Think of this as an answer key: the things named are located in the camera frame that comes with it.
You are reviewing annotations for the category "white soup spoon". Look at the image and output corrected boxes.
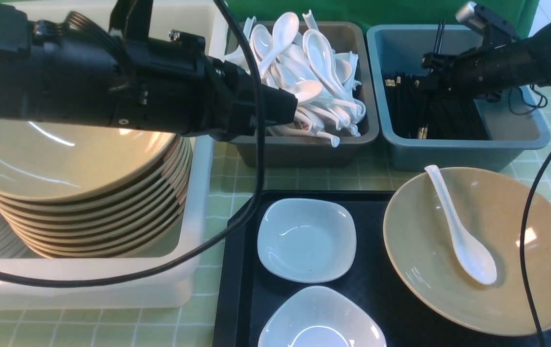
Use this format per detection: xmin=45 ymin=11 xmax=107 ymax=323
xmin=425 ymin=165 xmax=497 ymax=285

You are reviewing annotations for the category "blue-grey chopstick bin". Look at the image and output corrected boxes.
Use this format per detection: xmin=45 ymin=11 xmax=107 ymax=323
xmin=366 ymin=25 xmax=551 ymax=172

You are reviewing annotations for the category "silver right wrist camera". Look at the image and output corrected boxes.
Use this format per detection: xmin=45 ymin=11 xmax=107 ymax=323
xmin=456 ymin=1 xmax=520 ymax=48

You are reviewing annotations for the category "green checkered tablecloth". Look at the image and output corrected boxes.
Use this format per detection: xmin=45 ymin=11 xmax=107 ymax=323
xmin=0 ymin=77 xmax=551 ymax=347

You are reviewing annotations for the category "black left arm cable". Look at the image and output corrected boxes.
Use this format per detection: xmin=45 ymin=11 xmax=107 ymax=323
xmin=0 ymin=0 xmax=267 ymax=289

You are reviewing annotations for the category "pile of white soup spoons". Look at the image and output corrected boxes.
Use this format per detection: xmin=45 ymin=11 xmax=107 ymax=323
xmin=242 ymin=10 xmax=366 ymax=148

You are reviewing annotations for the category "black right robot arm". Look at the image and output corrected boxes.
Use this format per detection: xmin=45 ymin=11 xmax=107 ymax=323
xmin=418 ymin=20 xmax=551 ymax=102

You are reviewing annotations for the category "white square dish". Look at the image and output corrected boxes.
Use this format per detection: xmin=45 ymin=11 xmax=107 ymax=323
xmin=257 ymin=286 xmax=387 ymax=347
xmin=257 ymin=198 xmax=357 ymax=284

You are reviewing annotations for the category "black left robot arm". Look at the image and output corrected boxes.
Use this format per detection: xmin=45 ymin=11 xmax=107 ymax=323
xmin=0 ymin=0 xmax=298 ymax=141

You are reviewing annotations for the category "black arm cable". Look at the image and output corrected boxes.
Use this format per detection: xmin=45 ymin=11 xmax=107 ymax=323
xmin=0 ymin=0 xmax=267 ymax=289
xmin=508 ymin=84 xmax=551 ymax=347

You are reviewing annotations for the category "stack of tan bowls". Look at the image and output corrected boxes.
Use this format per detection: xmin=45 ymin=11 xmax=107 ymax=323
xmin=0 ymin=137 xmax=192 ymax=258

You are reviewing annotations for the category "grey spoon bin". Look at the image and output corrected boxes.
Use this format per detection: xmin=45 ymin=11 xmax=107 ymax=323
xmin=217 ymin=21 xmax=380 ymax=169

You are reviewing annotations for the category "green fabric backdrop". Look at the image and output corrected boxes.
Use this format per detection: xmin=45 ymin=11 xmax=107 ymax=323
xmin=225 ymin=0 xmax=539 ymax=34

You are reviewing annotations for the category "pile of black chopsticks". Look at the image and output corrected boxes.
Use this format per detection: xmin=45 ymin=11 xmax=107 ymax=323
xmin=382 ymin=72 xmax=490 ymax=140

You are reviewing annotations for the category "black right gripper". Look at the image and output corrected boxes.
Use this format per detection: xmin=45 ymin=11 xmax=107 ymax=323
xmin=421 ymin=41 xmax=534 ymax=98

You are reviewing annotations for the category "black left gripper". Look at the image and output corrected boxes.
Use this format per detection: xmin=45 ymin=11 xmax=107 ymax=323
xmin=111 ymin=29 xmax=299 ymax=143

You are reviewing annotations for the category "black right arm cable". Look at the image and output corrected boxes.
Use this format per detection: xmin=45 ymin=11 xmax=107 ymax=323
xmin=508 ymin=84 xmax=551 ymax=347

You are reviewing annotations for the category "large white plastic tub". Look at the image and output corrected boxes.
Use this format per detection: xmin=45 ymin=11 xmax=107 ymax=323
xmin=0 ymin=0 xmax=228 ymax=310

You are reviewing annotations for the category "black serving tray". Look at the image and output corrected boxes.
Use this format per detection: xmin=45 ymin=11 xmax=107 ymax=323
xmin=212 ymin=190 xmax=539 ymax=347

